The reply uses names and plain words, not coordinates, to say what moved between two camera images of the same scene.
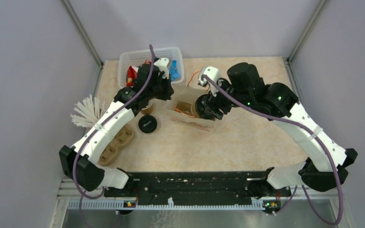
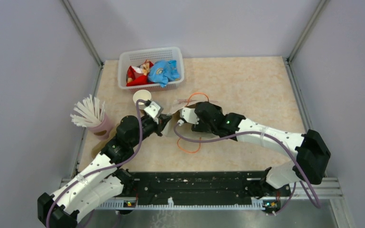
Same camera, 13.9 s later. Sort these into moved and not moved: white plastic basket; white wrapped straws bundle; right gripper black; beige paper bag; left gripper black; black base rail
Moved: left gripper black; right gripper black; beige paper bag
Not moved: black base rail; white wrapped straws bundle; white plastic basket
